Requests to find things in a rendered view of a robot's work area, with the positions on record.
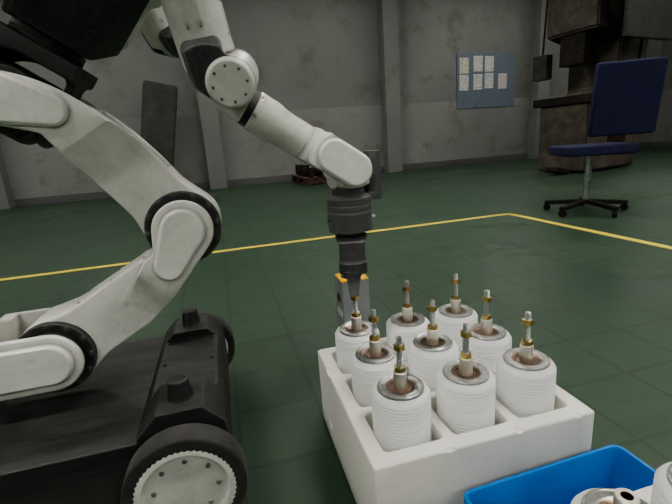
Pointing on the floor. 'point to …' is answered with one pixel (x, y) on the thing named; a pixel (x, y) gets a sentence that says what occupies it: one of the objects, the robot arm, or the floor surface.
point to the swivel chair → (616, 119)
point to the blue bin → (567, 479)
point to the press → (580, 103)
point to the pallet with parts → (308, 175)
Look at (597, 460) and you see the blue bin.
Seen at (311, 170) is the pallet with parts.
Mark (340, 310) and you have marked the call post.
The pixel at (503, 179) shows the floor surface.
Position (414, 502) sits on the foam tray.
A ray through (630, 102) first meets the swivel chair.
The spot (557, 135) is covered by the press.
